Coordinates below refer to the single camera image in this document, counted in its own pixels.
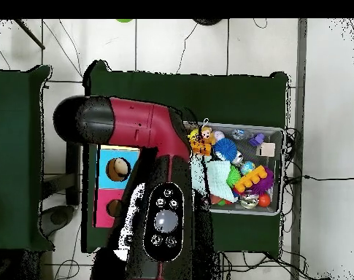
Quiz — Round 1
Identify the light blue knitted cloth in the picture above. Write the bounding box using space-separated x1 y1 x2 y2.
191 158 239 203

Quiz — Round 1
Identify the wooden box with three holes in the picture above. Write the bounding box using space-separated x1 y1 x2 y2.
93 144 142 229

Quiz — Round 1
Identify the shallow metal mesh bin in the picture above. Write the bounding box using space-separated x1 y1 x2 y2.
183 120 286 217

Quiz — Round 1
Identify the orange toy building brick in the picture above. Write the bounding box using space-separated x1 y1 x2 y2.
234 165 269 194
188 132 213 157

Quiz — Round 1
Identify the brown plush monkey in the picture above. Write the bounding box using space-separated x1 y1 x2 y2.
198 125 217 146

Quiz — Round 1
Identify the large blue spiky ball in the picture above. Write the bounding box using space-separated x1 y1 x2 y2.
212 137 238 163

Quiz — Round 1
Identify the small globe ball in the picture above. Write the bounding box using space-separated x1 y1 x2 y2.
239 160 256 176

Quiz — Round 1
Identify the purple spiky ball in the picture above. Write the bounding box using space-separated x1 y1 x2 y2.
249 166 274 195

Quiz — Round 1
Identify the orange plastic ball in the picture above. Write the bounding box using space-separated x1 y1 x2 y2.
257 192 272 208

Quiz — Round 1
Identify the dark grey stand foot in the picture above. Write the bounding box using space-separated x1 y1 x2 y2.
40 204 76 238

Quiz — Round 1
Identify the dark green side table cloth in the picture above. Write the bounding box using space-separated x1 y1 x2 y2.
0 64 55 253

